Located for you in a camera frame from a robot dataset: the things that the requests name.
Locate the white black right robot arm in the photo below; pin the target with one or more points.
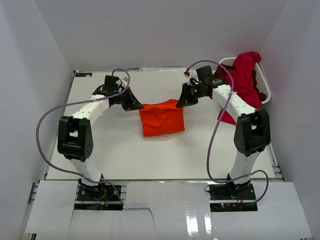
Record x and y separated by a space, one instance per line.
252 130

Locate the white perforated laundry basket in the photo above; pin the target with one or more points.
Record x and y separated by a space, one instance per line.
261 83

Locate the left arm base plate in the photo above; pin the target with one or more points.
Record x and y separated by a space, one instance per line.
105 200

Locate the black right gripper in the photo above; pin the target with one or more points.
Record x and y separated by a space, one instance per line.
185 99

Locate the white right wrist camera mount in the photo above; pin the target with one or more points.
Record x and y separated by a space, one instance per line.
191 77

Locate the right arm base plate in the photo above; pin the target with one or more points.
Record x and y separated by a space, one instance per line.
223 200

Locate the orange t shirt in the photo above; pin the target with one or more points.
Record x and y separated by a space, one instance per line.
162 118

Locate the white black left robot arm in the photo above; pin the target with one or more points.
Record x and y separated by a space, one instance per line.
75 138

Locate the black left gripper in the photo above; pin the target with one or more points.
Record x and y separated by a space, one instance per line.
132 103

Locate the printed paper sheet at wall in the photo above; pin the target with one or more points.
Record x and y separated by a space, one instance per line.
161 69

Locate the pink magenta t shirt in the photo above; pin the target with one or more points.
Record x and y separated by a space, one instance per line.
242 72

